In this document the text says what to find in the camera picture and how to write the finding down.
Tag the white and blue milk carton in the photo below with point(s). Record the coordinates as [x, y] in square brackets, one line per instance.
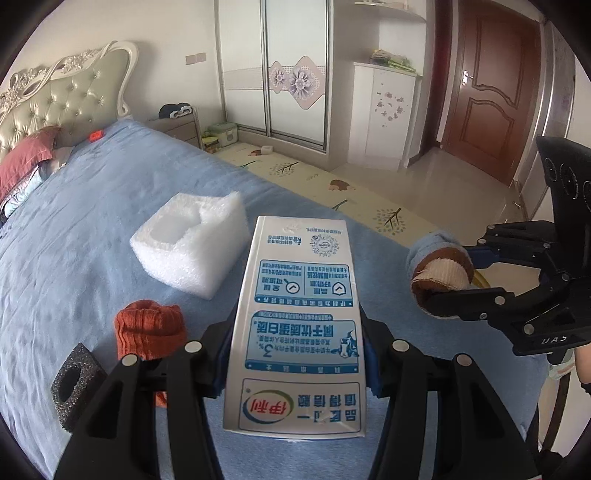
[295, 323]

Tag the green storage box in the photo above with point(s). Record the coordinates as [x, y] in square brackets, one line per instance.
[224, 134]

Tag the ornate tufted headboard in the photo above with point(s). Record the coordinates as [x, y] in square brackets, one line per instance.
[69, 92]

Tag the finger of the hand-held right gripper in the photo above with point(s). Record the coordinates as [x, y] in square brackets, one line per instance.
[485, 304]
[517, 244]

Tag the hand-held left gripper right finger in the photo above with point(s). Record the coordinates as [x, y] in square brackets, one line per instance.
[373, 383]

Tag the dark clothing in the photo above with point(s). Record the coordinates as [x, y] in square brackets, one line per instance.
[174, 110]

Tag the white sliding-door wardrobe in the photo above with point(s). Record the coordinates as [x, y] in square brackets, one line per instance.
[295, 69]

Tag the blue and brown sock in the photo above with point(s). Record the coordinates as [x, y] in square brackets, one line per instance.
[438, 263]

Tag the bed with blue sheet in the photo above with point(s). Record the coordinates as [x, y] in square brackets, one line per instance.
[115, 240]

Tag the pile of floor toys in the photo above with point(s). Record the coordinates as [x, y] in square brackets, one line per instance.
[210, 144]

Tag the black foam piece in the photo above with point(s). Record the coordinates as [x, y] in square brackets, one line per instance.
[87, 369]

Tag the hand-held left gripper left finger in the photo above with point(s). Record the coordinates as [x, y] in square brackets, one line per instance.
[220, 369]

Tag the white foam block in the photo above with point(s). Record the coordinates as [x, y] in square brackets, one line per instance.
[184, 249]

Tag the small white box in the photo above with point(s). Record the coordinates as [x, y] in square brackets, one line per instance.
[265, 150]

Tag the pink pillow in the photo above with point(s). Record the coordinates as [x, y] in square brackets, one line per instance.
[25, 159]

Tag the patterned play mat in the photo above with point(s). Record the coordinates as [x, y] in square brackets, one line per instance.
[314, 184]

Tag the brown wooden door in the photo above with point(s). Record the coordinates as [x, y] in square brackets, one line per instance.
[485, 92]

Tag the small orange toy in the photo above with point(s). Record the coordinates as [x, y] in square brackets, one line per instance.
[96, 135]

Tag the toys on cabinet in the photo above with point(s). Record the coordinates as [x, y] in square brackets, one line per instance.
[392, 60]

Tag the orange sock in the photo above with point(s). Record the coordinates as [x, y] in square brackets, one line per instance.
[147, 327]

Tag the grey nightstand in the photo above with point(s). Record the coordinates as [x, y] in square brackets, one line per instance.
[178, 129]

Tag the person's right hand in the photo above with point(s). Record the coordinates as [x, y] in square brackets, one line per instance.
[582, 369]

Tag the wall switch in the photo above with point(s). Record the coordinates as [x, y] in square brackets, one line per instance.
[195, 58]

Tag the white cabinet with stickers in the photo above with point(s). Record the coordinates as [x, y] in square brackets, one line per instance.
[388, 120]

